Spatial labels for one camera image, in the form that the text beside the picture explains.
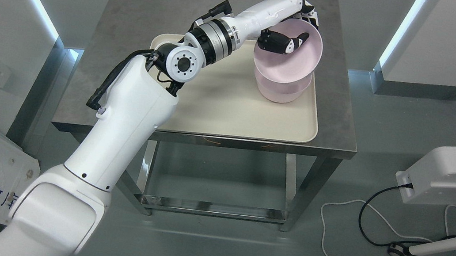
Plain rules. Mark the beige plastic tray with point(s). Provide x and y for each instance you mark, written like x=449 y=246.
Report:
x=224 y=100

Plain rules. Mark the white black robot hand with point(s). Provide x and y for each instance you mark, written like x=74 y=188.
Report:
x=257 y=20

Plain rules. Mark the white stand leg with caster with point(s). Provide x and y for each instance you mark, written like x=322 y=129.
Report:
x=439 y=246

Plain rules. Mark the steel table frame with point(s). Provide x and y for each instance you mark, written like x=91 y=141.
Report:
x=257 y=181

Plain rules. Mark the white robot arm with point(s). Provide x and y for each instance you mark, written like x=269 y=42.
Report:
x=58 y=213

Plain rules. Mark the pink bowl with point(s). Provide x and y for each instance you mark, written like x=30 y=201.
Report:
x=281 y=92
x=300 y=63

